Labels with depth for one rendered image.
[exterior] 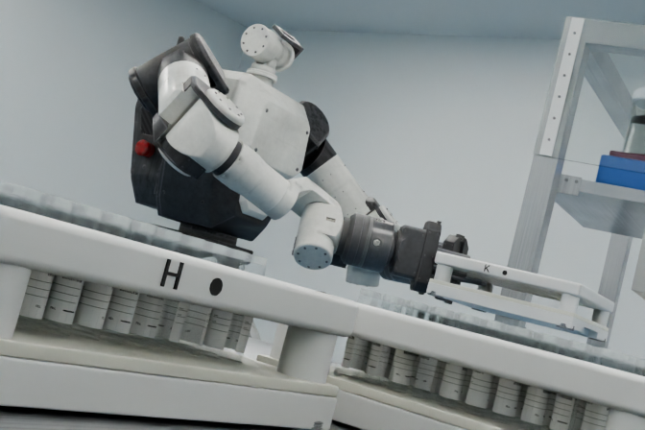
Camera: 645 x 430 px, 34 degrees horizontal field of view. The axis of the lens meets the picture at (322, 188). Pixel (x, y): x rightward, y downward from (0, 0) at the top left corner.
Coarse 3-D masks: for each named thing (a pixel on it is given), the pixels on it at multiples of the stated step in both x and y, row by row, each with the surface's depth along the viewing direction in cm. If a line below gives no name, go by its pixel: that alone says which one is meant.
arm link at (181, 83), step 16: (176, 64) 178; (192, 64) 179; (160, 80) 177; (176, 80) 170; (192, 80) 166; (208, 80) 181; (160, 96) 169; (176, 96) 166; (192, 96) 166; (208, 96) 162; (224, 96) 167; (160, 112) 166; (176, 112) 167; (224, 112) 161; (240, 112) 167; (160, 128) 165; (160, 144) 165
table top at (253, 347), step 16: (256, 352) 106; (0, 416) 37; (16, 416) 38; (32, 416) 38; (48, 416) 39; (64, 416) 40; (80, 416) 41; (96, 416) 42; (112, 416) 43; (128, 416) 44
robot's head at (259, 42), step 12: (252, 36) 205; (264, 36) 204; (276, 36) 206; (252, 48) 204; (264, 48) 203; (276, 48) 206; (288, 48) 212; (264, 60) 207; (276, 60) 209; (288, 60) 211; (264, 72) 206
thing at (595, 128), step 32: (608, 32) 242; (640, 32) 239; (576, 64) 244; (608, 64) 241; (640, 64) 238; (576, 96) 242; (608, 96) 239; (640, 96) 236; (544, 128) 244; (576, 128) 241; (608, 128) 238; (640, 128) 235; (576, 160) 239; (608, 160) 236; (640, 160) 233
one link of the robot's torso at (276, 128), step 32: (256, 96) 195; (256, 128) 195; (288, 128) 204; (160, 160) 203; (288, 160) 206; (160, 192) 201; (192, 192) 198; (224, 192) 196; (192, 224) 204; (224, 224) 198; (256, 224) 205
